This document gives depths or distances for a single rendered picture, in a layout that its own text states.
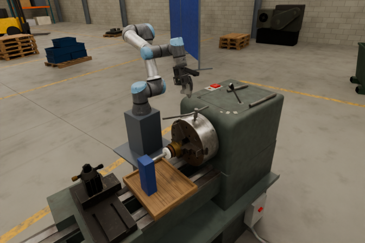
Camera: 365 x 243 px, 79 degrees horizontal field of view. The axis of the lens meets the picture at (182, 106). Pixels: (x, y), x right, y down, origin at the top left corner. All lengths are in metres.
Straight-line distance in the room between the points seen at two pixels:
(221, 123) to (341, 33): 9.96
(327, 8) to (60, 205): 10.73
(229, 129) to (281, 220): 1.39
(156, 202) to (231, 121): 0.61
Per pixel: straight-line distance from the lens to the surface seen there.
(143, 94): 1.63
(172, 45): 1.30
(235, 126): 1.30
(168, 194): 1.36
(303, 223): 2.55
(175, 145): 1.30
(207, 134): 1.29
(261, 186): 1.94
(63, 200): 1.44
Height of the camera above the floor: 1.89
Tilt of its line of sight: 26 degrees down
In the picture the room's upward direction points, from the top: 2 degrees counter-clockwise
